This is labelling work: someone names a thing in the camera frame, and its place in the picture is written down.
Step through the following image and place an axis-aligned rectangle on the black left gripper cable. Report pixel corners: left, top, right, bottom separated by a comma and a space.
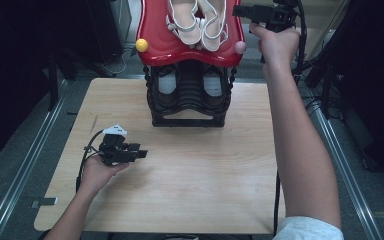
75, 129, 105, 193

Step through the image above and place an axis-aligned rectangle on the aluminium floor rail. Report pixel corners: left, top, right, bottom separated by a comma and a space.
311, 99, 384, 240
0, 79, 69, 240

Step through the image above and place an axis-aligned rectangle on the white shirt sleeve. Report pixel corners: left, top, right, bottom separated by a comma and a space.
272, 215, 345, 240

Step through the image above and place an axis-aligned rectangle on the white floor cable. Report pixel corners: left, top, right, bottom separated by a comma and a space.
99, 48, 131, 76

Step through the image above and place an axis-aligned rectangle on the person's right hand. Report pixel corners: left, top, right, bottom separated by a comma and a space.
249, 22, 301, 77

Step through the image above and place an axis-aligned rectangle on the white jewelled slingback heel shoe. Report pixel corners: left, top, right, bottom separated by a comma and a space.
165, 0, 204, 47
198, 0, 230, 53

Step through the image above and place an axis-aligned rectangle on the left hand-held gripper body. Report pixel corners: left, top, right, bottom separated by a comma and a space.
98, 123, 139, 167

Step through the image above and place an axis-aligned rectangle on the black leather lace-up shoe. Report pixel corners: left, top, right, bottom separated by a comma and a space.
151, 64, 182, 113
199, 64, 231, 113

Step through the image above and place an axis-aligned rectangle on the red and black shoe rack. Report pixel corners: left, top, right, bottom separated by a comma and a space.
134, 0, 248, 128

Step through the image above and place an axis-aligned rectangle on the black cabinet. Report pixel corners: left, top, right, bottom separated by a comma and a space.
86, 0, 133, 66

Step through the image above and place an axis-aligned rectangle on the dark curtain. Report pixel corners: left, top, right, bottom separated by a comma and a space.
326, 0, 384, 184
0, 0, 91, 168

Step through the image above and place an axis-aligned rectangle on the grey metal bracket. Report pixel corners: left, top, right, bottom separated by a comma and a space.
29, 197, 58, 210

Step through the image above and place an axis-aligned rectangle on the person's left hand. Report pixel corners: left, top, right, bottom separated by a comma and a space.
78, 154, 131, 197

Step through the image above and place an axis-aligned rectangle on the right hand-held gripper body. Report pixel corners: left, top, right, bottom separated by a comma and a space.
257, 0, 301, 34

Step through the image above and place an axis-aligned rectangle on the black tripod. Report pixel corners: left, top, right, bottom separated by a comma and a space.
304, 49, 339, 119

